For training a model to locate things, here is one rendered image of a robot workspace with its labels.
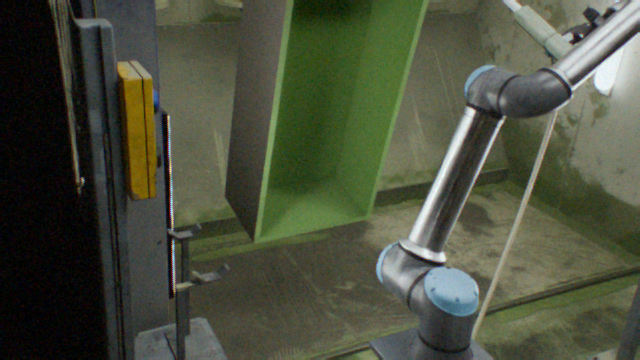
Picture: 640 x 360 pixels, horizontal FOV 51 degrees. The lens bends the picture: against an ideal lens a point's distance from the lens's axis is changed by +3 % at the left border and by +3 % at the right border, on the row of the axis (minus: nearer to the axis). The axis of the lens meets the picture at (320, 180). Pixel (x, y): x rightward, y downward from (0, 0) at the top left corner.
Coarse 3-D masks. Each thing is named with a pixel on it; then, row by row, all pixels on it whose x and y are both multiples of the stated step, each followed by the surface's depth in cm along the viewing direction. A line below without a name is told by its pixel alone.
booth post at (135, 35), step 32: (96, 0) 166; (128, 0) 169; (128, 32) 172; (160, 96) 183; (160, 128) 187; (160, 192) 195; (128, 224) 194; (160, 224) 199; (160, 256) 204; (160, 288) 208; (160, 320) 213
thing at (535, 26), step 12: (504, 0) 214; (516, 12) 209; (528, 12) 207; (528, 24) 205; (540, 24) 203; (540, 36) 202; (552, 36) 200; (552, 48) 198; (564, 48) 196; (552, 60) 205
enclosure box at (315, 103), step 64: (256, 0) 242; (320, 0) 269; (384, 0) 274; (256, 64) 251; (320, 64) 288; (384, 64) 281; (256, 128) 260; (320, 128) 310; (384, 128) 288; (256, 192) 271; (320, 192) 321
